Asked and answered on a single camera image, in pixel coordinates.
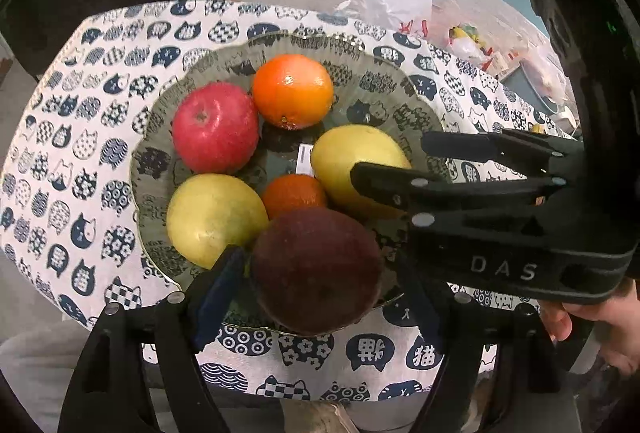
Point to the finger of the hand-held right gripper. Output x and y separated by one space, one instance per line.
450 193
500 145

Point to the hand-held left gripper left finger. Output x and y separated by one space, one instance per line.
220 288

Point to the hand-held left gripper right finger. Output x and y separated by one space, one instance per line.
470 363

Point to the green-yellow lemon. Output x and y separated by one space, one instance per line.
210 218

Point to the dark red apple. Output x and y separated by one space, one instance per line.
315 268

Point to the yellow lemon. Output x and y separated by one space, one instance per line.
350 148

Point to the green glass plate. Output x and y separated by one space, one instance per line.
380 108

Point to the medium orange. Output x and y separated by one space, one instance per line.
292 195

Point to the bright red apple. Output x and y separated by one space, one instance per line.
215 128

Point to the large orange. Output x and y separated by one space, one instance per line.
292 90

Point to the person's right hand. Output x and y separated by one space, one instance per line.
615 333

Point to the grey blue trash bin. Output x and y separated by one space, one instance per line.
525 88

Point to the red white bag with rubbish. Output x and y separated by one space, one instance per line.
465 38

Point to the white plastic bag red print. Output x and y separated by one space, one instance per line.
385 5

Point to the cat print tablecloth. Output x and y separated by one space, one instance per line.
90 138

